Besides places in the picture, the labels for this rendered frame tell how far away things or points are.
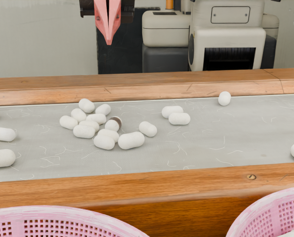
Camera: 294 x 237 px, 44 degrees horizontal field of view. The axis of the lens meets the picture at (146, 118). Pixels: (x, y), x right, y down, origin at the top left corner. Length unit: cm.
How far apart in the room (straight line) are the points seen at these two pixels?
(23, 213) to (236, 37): 96
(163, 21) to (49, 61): 142
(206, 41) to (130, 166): 77
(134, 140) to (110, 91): 22
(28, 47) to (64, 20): 32
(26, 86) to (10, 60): 207
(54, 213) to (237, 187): 18
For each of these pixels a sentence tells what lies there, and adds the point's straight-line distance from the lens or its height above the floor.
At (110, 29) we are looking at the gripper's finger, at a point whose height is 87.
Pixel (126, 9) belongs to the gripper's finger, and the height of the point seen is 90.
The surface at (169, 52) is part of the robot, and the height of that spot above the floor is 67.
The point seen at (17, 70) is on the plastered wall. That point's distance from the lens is 280.
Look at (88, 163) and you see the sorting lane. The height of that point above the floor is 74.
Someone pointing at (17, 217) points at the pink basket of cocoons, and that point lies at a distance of 35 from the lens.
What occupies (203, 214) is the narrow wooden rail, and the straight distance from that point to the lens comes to 37.
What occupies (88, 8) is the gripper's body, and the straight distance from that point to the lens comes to 72.
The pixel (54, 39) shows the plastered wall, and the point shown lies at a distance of 268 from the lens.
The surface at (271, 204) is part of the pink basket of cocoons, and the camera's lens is 37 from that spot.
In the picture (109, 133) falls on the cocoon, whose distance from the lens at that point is 51.
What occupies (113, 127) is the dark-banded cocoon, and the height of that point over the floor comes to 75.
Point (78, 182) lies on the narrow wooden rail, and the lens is 38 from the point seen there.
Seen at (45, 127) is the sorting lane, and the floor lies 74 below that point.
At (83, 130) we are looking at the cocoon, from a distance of 53.
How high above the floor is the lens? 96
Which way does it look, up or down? 22 degrees down
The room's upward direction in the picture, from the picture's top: straight up
